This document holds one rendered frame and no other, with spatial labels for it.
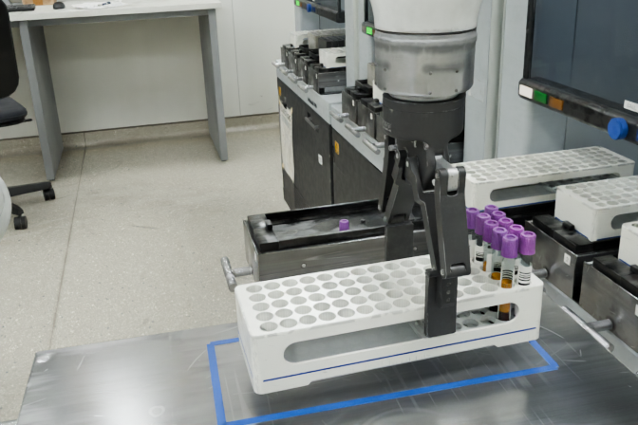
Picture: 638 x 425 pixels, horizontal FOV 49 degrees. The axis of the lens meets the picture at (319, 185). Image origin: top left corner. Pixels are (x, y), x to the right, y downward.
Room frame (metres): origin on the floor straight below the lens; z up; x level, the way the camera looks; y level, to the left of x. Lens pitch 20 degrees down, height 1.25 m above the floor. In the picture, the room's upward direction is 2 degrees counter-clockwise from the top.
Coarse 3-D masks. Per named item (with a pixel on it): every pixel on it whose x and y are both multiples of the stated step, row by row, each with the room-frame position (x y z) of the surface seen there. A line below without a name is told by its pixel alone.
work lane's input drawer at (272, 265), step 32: (256, 224) 1.00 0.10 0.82; (288, 224) 1.02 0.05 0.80; (320, 224) 1.02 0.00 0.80; (352, 224) 1.02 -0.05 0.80; (384, 224) 1.01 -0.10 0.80; (416, 224) 0.98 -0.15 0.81; (224, 256) 1.02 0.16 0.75; (256, 256) 0.92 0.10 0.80; (288, 256) 0.92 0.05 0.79; (320, 256) 0.94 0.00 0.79; (352, 256) 0.95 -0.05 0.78; (384, 256) 0.96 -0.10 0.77; (416, 256) 0.97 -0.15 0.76
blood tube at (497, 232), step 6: (498, 228) 0.63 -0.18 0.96; (504, 228) 0.63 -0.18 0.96; (492, 234) 0.62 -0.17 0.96; (498, 234) 0.62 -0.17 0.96; (504, 234) 0.62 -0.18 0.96; (492, 240) 0.62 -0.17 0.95; (498, 240) 0.62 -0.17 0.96; (492, 246) 0.62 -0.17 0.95; (498, 246) 0.62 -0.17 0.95; (492, 252) 0.62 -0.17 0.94; (498, 252) 0.62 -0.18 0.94; (492, 258) 0.62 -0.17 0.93; (498, 258) 0.62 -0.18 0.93; (492, 264) 0.62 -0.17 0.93; (498, 264) 0.62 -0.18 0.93; (492, 270) 0.62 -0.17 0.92; (498, 270) 0.62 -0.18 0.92; (492, 276) 0.62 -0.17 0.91; (498, 276) 0.62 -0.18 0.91; (492, 306) 0.62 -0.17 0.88
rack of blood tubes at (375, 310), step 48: (240, 288) 0.62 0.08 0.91; (288, 288) 0.62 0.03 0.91; (336, 288) 0.61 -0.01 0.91; (384, 288) 0.61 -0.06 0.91; (480, 288) 0.60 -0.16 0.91; (528, 288) 0.60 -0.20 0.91; (240, 336) 0.60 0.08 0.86; (288, 336) 0.54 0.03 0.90; (336, 336) 0.62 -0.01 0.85; (384, 336) 0.61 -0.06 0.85; (480, 336) 0.59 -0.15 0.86; (528, 336) 0.60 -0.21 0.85; (288, 384) 0.54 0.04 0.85
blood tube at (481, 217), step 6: (480, 216) 0.66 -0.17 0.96; (486, 216) 0.66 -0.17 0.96; (480, 222) 0.65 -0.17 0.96; (480, 228) 0.65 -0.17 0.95; (480, 234) 0.65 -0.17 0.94; (480, 240) 0.65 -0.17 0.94; (480, 246) 0.65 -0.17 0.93; (480, 252) 0.65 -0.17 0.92; (480, 258) 0.65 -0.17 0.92; (480, 264) 0.65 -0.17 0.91
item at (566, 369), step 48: (144, 336) 0.68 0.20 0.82; (192, 336) 0.68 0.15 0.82; (576, 336) 0.65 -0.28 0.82; (48, 384) 0.60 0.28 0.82; (96, 384) 0.59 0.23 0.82; (144, 384) 0.59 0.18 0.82; (192, 384) 0.59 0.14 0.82; (240, 384) 0.59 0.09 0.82; (336, 384) 0.58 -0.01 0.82; (384, 384) 0.58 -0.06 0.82; (432, 384) 0.57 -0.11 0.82; (480, 384) 0.57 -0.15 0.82; (528, 384) 0.57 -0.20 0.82; (576, 384) 0.57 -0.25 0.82; (624, 384) 0.56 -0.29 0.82
